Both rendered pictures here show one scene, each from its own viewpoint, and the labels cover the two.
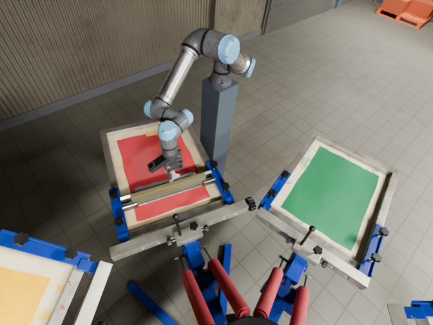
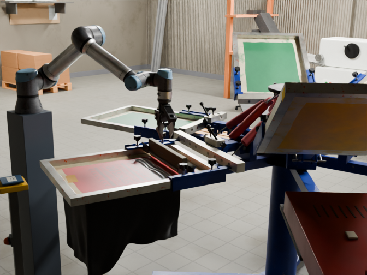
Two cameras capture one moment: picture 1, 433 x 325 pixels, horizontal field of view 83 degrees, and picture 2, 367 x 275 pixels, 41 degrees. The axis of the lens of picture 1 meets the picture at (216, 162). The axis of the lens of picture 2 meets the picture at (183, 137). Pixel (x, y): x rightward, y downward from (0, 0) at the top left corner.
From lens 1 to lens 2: 2.81 m
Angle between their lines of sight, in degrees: 78
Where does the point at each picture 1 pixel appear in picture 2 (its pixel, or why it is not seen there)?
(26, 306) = (299, 147)
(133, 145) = (94, 186)
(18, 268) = (279, 141)
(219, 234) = not seen: outside the picture
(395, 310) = (241, 96)
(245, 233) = (134, 267)
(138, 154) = (111, 182)
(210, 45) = (97, 33)
